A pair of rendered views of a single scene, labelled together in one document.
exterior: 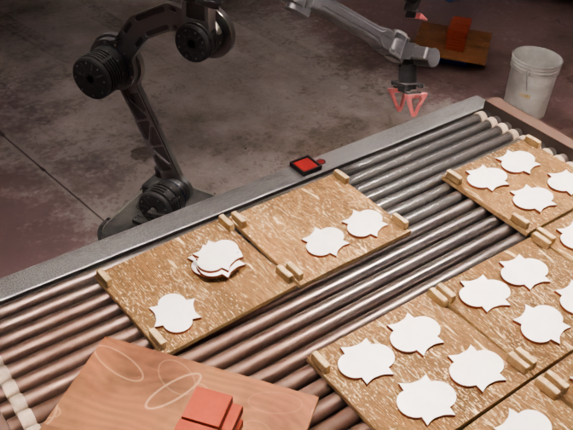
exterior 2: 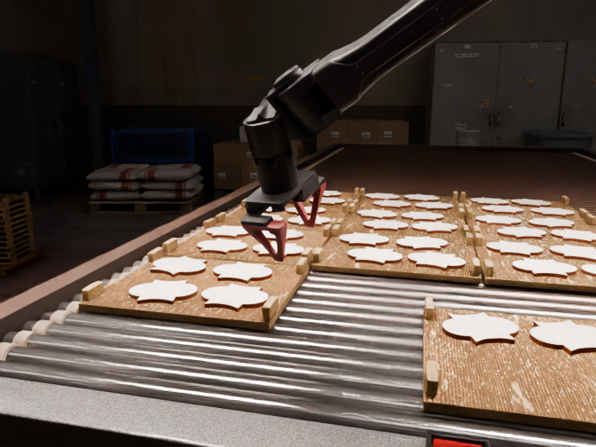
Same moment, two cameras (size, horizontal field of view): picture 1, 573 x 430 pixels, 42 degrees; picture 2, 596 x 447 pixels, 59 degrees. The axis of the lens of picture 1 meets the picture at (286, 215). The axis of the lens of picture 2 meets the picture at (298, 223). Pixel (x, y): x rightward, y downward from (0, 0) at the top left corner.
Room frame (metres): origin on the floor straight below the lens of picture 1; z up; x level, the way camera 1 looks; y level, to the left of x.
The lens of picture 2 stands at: (2.52, 0.25, 1.35)
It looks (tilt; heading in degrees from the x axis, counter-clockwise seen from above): 13 degrees down; 232
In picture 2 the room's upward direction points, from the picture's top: straight up
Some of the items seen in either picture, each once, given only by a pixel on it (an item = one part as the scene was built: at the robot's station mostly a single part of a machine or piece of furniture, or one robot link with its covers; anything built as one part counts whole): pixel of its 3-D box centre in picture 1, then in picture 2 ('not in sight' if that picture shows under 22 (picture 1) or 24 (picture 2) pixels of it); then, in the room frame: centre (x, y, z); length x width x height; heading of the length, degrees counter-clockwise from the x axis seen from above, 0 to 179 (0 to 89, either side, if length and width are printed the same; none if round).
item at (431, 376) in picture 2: (341, 177); (431, 378); (1.95, -0.17, 0.95); 0.06 x 0.02 x 0.03; 39
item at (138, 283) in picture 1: (195, 281); not in sight; (1.46, 0.23, 0.93); 0.41 x 0.35 x 0.02; 131
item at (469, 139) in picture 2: not in sight; (466, 146); (-2.91, -3.42, 0.79); 0.30 x 0.29 x 0.37; 136
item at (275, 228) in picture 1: (319, 225); (552, 362); (1.72, -0.10, 0.93); 0.41 x 0.35 x 0.02; 129
